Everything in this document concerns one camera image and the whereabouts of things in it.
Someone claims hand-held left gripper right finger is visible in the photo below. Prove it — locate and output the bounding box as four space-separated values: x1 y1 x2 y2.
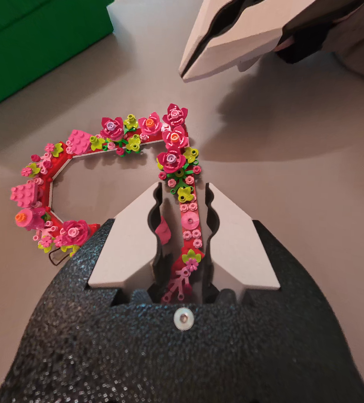
205 182 281 301

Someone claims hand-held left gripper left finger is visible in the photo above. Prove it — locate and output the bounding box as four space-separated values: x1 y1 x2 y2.
87 181 164 296

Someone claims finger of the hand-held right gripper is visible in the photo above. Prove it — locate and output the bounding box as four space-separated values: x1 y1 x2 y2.
178 0 242 77
181 0 364 84

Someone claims red lego heart flower wreath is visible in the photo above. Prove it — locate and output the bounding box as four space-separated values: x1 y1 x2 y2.
10 103 206 305

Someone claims person's right hand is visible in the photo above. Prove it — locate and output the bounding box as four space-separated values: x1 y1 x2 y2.
327 0 364 80

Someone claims green box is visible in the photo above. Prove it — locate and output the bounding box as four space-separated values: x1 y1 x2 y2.
0 0 114 114

